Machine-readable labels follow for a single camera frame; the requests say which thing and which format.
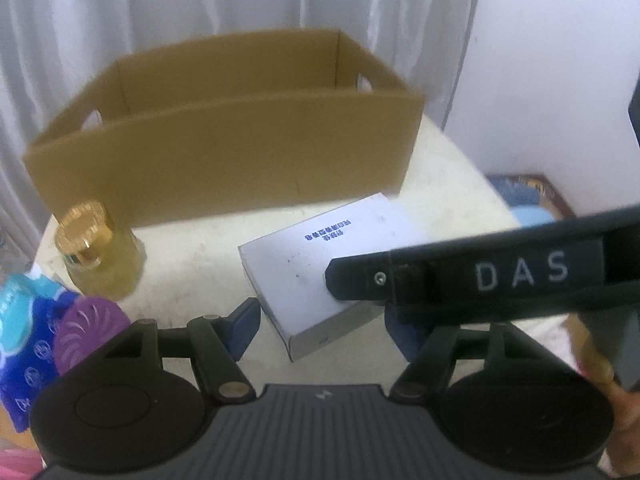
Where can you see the white curtain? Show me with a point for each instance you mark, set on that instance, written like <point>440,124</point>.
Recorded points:
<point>200,0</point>

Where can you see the purple-lidded air freshener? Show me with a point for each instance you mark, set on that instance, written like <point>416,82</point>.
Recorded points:
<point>85,330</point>

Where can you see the gold-capped glass jar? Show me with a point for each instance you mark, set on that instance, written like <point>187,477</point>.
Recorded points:
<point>100,260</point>

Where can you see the white paper box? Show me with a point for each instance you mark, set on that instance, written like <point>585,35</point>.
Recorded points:
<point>300,260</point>

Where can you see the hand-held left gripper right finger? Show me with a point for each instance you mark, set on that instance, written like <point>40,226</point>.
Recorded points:
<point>400,337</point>

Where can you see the blue tissue packet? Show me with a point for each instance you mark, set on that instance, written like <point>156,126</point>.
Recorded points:
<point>25,360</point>

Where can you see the light blue round item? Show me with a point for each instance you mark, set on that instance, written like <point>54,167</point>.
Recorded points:
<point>532,216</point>

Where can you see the person's right hand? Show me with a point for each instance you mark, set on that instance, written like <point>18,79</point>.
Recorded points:
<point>627,430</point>

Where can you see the brown cardboard box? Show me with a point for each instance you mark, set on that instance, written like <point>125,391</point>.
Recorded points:
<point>225,160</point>

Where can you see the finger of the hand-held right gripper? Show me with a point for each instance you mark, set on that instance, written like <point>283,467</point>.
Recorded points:
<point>355,280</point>

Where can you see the pink packet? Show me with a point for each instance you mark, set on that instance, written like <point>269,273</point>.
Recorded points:
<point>17,465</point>

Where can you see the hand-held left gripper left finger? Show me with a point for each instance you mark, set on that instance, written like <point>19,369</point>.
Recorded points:
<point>245,327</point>

